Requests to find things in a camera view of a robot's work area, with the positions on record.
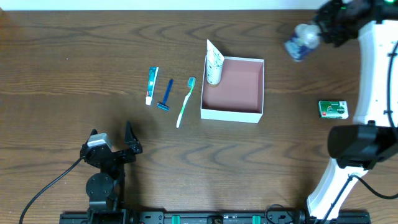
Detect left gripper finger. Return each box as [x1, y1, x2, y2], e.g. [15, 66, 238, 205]
[124, 121, 142, 154]
[89, 129, 98, 138]

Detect blue soap pump bottle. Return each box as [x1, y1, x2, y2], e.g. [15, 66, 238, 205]
[284, 24, 320, 62]

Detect green white toothpaste tube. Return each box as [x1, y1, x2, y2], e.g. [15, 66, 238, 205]
[146, 67, 159, 106]

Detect green white soap box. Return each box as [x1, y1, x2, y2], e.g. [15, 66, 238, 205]
[318, 100, 349, 119]

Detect white lotion tube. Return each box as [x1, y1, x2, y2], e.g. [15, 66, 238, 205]
[206, 40, 224, 86]

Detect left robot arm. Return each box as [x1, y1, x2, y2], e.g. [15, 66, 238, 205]
[80, 122, 142, 213]

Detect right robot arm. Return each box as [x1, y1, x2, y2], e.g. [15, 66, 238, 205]
[297, 1, 397, 223]

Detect blue disposable razor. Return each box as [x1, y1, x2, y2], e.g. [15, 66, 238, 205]
[157, 79, 174, 111]

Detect green white toothbrush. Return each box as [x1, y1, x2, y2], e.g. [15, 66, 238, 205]
[176, 77, 196, 128]

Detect white cardboard box pink inside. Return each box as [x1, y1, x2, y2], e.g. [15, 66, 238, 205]
[200, 57, 265, 123]

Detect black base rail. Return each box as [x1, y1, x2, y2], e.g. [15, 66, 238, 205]
[59, 208, 371, 224]

